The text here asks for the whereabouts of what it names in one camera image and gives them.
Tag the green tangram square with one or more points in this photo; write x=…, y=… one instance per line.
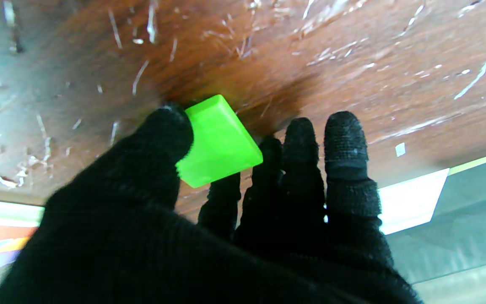
x=222, y=143

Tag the marble coffee table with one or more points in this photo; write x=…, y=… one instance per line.
x=411, y=202

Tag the wooden square puzzle tray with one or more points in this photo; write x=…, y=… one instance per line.
x=6, y=213

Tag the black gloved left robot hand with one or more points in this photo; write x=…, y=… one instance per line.
x=141, y=253

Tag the dark brown leather sofa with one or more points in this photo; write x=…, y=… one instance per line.
x=471, y=228

